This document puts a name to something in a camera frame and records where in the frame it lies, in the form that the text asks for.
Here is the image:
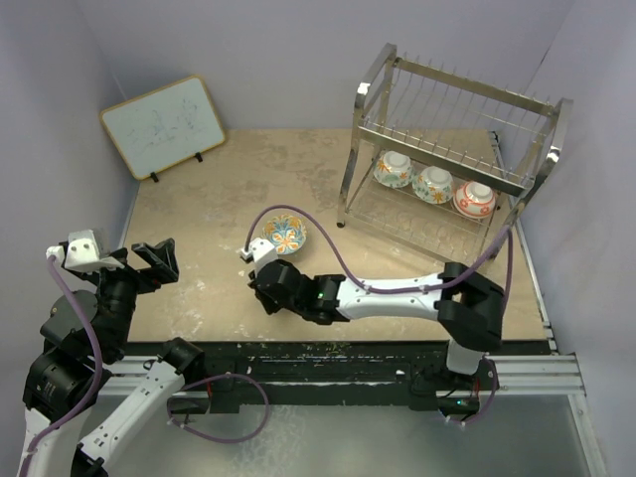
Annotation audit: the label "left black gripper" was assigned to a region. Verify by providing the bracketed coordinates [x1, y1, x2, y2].
[79, 236, 178, 355]

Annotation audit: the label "blue orange floral bowl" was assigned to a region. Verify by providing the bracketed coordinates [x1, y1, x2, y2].
[263, 214, 307, 255]

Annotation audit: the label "orange flower green leaf bowl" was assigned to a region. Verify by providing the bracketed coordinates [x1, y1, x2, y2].
[411, 166, 454, 205]

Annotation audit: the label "red patterned bowl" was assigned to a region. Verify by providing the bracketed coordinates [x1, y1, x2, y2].
[452, 181, 496, 220]

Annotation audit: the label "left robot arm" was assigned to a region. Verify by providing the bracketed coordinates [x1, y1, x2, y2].
[18, 230, 205, 476]

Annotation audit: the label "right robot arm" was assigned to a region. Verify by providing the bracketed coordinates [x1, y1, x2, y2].
[248, 259, 506, 389]

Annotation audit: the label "steel two-tier dish rack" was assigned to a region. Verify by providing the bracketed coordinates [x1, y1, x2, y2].
[337, 44, 573, 262]

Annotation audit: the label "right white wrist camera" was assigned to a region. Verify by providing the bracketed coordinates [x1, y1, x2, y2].
[238, 238, 278, 274]

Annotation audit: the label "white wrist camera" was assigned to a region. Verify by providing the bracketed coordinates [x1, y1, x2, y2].
[238, 238, 278, 274]
[46, 229, 124, 273]

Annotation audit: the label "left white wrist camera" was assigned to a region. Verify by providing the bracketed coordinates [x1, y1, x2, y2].
[46, 229, 124, 273]

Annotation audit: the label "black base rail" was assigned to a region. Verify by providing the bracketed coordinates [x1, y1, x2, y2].
[118, 339, 501, 413]

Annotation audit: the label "small whiteboard wooden frame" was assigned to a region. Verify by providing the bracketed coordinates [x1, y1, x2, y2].
[99, 76, 226, 181]

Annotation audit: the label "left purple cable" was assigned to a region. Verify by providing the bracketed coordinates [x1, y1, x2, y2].
[19, 257, 104, 473]

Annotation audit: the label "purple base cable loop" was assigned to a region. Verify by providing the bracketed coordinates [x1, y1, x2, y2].
[165, 372, 270, 444]

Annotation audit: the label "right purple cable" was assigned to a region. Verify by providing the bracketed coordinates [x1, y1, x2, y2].
[244, 204, 515, 295]

